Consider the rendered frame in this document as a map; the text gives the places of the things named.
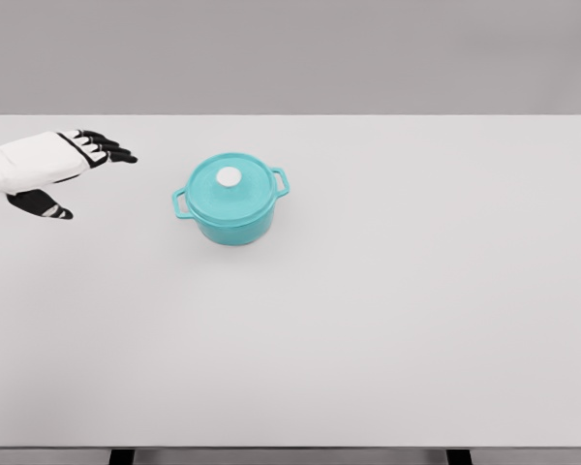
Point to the turquoise pot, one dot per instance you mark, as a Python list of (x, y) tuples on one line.
[(232, 227)]

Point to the turquoise pot lid white knob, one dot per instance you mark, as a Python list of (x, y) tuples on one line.
[(230, 191)]

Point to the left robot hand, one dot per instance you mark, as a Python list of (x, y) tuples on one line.
[(43, 160)]

